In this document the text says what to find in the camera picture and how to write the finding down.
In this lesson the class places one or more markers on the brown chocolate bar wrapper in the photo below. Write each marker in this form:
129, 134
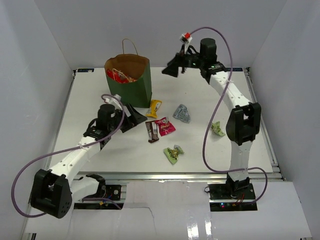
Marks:
152, 130

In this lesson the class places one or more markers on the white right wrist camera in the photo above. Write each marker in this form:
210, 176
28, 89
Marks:
186, 39

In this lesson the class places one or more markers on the green paper bag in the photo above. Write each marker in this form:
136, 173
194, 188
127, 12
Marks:
139, 93

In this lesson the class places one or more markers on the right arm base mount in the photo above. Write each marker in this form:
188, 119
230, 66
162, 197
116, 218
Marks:
221, 200

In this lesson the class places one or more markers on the large red snack bag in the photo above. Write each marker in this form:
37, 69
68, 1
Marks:
119, 76

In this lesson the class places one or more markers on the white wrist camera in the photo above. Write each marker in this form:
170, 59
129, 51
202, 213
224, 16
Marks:
114, 100
186, 39

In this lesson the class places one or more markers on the green snack packet front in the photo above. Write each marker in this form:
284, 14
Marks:
173, 154

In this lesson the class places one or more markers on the aluminium table frame rail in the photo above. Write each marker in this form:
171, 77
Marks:
128, 157

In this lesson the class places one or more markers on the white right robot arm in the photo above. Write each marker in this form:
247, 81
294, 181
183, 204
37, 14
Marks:
244, 120

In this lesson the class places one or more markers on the pink snack packet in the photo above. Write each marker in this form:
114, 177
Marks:
165, 127

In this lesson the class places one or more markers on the yellow snack packet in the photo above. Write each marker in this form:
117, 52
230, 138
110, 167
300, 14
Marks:
154, 106

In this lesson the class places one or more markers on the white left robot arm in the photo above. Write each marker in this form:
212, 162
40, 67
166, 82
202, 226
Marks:
54, 190

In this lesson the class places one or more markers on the grey foil snack packet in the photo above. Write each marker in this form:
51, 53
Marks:
182, 114

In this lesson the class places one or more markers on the green snack packet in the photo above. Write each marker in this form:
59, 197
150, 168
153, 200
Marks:
216, 128
173, 154

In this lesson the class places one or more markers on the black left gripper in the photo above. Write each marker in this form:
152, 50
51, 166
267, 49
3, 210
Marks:
136, 119

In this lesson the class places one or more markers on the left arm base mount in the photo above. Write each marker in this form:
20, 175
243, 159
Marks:
108, 198

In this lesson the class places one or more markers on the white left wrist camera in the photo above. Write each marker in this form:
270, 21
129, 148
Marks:
114, 100

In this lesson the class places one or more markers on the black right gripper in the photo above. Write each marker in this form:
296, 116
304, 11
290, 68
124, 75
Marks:
179, 61

